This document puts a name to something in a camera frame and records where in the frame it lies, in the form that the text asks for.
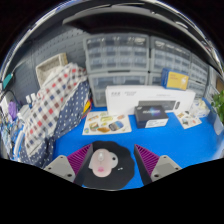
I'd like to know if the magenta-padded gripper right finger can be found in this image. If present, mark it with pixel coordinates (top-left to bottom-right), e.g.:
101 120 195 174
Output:
133 143 183 187

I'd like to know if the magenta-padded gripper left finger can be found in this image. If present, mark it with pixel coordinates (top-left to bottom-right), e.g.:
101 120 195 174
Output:
43 143 95 187

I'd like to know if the beige computer mouse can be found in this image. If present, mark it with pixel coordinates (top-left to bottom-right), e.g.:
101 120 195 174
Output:
88 149 113 179

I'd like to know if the black shaped mouse pad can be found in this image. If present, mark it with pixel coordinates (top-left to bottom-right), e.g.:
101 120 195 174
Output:
81 140 136 190

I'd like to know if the small dark product box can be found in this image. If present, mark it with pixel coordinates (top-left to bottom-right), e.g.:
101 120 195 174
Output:
133 104 169 129

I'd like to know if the printed picture sheet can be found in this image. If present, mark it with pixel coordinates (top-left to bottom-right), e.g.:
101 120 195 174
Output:
173 109 203 130
82 110 133 136

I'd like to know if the red blue checkered cloth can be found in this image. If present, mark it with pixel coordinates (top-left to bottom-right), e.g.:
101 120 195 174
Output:
24 63 88 148

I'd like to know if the white keyboard packaging box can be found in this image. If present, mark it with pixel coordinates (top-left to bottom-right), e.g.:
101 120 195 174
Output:
105 84 197 116

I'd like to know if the grey parts drawer cabinet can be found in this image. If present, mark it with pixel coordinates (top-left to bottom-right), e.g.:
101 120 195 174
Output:
148 72 164 87
189 54 211 84
188 79 209 99
148 35 192 74
87 71 149 108
83 33 150 74

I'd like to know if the yellow and blue box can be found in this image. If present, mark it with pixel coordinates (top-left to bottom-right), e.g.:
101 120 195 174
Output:
161 68 190 91

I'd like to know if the green leafy plant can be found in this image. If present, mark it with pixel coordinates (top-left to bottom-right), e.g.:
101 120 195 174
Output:
210 89 224 125

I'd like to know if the white woven basket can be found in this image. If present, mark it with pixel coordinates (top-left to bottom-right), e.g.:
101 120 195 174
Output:
35 52 69 88

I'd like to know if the grey pegboard panel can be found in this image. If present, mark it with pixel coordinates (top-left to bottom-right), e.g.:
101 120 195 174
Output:
9 26 89 101

